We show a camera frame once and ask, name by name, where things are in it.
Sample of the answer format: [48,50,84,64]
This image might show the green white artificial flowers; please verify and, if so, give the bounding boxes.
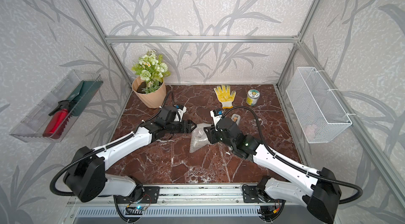
[131,50,171,94]

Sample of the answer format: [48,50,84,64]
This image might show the dark green trowel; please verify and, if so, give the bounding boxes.
[67,81,95,117]

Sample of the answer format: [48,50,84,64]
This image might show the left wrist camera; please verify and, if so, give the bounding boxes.
[175,105,187,122]

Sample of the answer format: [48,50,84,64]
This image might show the clear bubble wrap sheet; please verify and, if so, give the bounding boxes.
[189,123,211,153]

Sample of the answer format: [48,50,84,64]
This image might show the yellow white work glove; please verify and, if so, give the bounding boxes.
[214,85,236,109]

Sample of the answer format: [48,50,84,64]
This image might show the red spray bottle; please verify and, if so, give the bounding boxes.
[42,100,76,140]

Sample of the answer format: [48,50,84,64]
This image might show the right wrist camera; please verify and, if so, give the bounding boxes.
[210,108,224,129]

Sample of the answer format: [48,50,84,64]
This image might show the sunflower label tin can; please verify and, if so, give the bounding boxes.
[246,89,261,106]

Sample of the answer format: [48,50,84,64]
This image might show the clear plastic wall bin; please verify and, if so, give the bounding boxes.
[9,70,103,143]

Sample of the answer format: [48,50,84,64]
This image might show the beige ribbed flower pot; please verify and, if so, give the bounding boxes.
[132,77,167,109]

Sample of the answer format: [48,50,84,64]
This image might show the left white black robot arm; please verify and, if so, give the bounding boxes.
[49,104,197,203]

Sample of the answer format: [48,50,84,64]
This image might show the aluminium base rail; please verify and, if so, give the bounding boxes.
[71,178,315,206]

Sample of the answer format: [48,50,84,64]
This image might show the white wire mesh basket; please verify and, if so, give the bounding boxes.
[286,67,352,144]

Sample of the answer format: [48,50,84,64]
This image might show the aluminium cage frame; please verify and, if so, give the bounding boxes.
[77,0,405,209]

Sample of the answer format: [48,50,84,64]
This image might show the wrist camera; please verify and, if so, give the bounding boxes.
[210,108,224,129]
[175,105,187,122]

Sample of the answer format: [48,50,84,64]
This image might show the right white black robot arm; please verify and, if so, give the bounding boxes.
[204,109,363,224]

